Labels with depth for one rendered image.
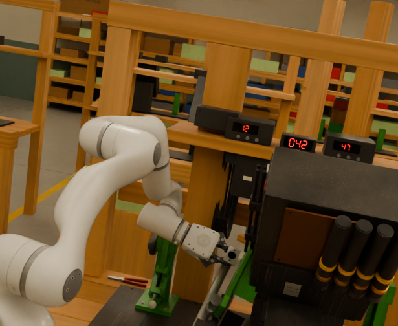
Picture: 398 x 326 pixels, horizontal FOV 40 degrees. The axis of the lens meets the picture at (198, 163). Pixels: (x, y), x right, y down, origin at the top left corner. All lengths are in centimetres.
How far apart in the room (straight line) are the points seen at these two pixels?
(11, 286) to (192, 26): 113
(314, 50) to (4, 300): 125
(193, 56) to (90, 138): 724
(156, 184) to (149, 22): 65
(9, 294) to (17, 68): 1160
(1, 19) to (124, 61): 1095
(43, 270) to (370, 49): 128
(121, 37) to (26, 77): 1071
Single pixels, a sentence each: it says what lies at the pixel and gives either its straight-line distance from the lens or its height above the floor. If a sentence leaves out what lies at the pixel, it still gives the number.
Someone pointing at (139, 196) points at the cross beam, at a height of 122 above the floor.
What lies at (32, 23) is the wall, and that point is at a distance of 1261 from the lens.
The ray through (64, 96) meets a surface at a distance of 1173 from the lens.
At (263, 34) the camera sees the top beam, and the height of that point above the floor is 190.
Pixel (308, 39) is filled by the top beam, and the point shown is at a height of 191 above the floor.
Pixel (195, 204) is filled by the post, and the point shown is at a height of 126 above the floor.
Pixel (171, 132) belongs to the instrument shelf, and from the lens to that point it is 186.
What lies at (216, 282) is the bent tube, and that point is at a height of 108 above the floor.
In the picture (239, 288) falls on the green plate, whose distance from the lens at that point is 170.
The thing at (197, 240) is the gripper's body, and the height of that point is 123.
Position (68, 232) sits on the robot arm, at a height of 140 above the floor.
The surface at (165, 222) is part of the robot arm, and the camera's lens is 174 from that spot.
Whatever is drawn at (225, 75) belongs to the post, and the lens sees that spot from 193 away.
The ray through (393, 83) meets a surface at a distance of 1124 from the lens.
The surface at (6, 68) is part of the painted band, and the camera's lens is 1288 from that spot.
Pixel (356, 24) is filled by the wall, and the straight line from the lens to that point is 1174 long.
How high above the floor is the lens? 184
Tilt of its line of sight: 12 degrees down
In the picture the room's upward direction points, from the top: 9 degrees clockwise
